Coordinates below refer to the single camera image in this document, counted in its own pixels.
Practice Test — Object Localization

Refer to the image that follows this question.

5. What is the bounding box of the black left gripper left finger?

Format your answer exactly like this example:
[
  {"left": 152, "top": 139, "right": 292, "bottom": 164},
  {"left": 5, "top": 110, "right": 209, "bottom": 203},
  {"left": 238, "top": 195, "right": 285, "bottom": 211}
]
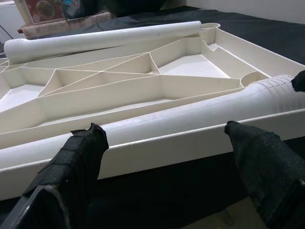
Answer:
[{"left": 7, "top": 123, "right": 110, "bottom": 229}]

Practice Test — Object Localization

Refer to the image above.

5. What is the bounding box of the white appliance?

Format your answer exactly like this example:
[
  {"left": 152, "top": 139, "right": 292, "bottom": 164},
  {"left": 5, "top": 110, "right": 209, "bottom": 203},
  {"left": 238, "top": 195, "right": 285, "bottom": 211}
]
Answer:
[{"left": 0, "top": 0, "right": 20, "bottom": 36}]

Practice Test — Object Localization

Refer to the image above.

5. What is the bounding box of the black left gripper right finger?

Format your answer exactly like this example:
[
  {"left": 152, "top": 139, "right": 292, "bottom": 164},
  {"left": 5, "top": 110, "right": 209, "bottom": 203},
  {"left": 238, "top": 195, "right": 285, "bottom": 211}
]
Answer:
[{"left": 225, "top": 121, "right": 305, "bottom": 229}]

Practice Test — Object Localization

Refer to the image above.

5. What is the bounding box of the white plastic table leg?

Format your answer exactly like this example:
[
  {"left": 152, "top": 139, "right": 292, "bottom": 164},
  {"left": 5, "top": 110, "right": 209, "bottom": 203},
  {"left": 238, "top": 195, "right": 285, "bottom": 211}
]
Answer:
[
  {"left": 3, "top": 21, "right": 203, "bottom": 65},
  {"left": 0, "top": 74, "right": 298, "bottom": 172}
]

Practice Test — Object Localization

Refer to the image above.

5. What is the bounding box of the black plastic table cover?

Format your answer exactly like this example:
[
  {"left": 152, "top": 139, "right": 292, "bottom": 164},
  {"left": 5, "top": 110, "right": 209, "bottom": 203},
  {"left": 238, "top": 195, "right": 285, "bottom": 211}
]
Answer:
[{"left": 0, "top": 6, "right": 305, "bottom": 229}]

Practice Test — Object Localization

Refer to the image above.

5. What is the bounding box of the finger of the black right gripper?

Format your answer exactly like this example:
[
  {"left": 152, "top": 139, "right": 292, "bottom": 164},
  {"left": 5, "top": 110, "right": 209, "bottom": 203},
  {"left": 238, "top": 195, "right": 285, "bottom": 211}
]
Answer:
[{"left": 290, "top": 70, "right": 305, "bottom": 93}]

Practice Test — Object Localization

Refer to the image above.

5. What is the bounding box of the white plastic table top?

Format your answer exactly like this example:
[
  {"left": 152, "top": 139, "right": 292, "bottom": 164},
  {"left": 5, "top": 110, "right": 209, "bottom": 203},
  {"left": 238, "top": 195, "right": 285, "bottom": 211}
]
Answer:
[{"left": 0, "top": 22, "right": 305, "bottom": 201}]

